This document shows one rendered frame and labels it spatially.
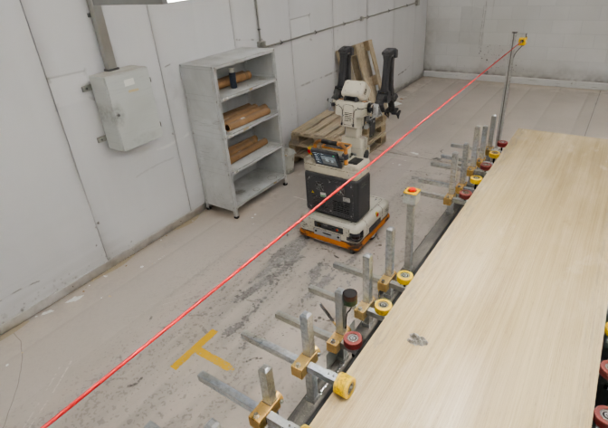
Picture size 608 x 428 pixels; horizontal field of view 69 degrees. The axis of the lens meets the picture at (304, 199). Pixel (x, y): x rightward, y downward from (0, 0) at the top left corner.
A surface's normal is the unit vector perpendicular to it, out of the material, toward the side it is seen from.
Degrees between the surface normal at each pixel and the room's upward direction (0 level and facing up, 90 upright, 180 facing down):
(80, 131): 90
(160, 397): 0
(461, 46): 90
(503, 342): 0
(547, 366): 0
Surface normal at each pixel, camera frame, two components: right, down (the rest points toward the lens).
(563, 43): -0.56, 0.43
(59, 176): 0.82, 0.22
